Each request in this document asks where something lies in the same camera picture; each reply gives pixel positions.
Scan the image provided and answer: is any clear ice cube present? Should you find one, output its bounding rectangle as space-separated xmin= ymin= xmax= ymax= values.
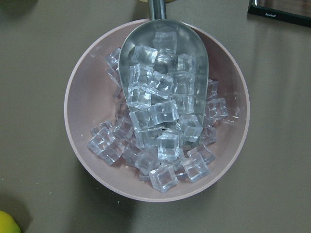
xmin=86 ymin=127 xmax=125 ymax=166
xmin=149 ymin=164 xmax=178 ymax=193
xmin=157 ymin=132 xmax=179 ymax=160
xmin=181 ymin=154 xmax=210 ymax=183

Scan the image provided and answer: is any metal ice scoop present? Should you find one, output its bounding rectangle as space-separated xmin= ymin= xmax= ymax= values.
xmin=118 ymin=0 xmax=209 ymax=146

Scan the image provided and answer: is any black picture frame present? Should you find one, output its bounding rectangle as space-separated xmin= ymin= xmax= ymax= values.
xmin=247 ymin=0 xmax=311 ymax=28

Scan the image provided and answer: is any clear ice cube right front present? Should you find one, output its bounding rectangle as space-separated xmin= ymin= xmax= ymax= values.
xmin=181 ymin=154 xmax=210 ymax=183

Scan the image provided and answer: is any yellow lemon lower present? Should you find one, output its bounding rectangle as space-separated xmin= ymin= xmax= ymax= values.
xmin=0 ymin=211 xmax=21 ymax=233

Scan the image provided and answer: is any clear ice cube centre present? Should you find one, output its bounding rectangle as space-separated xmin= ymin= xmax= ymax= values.
xmin=157 ymin=132 xmax=179 ymax=160

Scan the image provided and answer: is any pink bowl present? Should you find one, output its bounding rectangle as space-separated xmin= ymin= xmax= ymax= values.
xmin=64 ymin=19 xmax=250 ymax=202

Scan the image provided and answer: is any clear ice cube left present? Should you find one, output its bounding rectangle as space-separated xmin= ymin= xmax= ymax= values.
xmin=86 ymin=127 xmax=125 ymax=166

